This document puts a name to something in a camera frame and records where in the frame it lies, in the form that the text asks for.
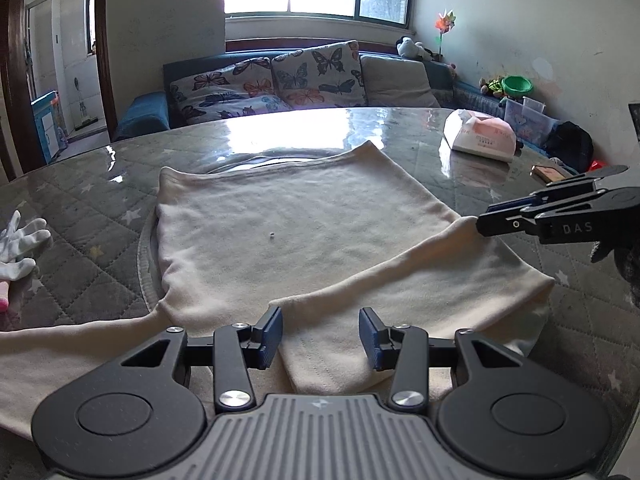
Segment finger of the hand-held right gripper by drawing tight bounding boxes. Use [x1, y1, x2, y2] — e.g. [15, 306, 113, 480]
[487, 164, 631, 212]
[476, 190, 610, 246]

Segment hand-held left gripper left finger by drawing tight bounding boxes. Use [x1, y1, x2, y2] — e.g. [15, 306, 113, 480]
[120, 306, 285, 412]

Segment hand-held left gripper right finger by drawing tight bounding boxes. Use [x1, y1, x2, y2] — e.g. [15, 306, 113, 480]
[359, 306, 526, 410]

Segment cream knit sweater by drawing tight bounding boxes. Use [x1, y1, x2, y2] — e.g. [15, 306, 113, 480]
[0, 141, 555, 442]

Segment person's right hand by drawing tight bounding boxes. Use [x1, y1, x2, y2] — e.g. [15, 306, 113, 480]
[590, 240, 640, 307]

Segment smartphone with lit screen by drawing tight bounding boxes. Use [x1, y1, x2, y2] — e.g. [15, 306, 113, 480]
[531, 165, 572, 185]

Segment black bag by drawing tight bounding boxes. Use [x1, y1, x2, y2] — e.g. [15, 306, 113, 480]
[542, 121, 596, 173]

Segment clear plastic storage box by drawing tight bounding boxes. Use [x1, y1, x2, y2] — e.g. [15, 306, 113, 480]
[504, 96, 560, 145]

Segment white pink tissue pack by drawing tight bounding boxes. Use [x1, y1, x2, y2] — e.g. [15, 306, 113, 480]
[443, 109, 518, 163]

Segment green plastic bowl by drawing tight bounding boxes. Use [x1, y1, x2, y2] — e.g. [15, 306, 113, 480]
[501, 75, 535, 99]

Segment plain grey pillow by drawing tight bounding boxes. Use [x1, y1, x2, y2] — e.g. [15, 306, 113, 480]
[360, 54, 442, 109]

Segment colourful pinwheel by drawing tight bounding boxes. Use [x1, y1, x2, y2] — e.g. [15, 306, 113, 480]
[434, 9, 459, 59]

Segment black and white plush toy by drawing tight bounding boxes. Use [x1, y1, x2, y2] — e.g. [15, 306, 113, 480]
[396, 36, 434, 61]

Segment wide butterfly print pillow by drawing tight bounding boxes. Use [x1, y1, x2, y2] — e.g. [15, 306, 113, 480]
[169, 57, 297, 129]

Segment blue sofa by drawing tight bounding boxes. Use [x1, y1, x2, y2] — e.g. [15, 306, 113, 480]
[112, 40, 568, 157]

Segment square butterfly print pillow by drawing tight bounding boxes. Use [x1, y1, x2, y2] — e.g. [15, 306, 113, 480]
[271, 40, 368, 110]

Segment blue toy drawing board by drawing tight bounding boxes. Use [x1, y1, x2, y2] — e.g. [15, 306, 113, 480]
[31, 90, 69, 164]

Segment brown wooden door frame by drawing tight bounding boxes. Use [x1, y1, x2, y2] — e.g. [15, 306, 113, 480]
[0, 0, 119, 171]

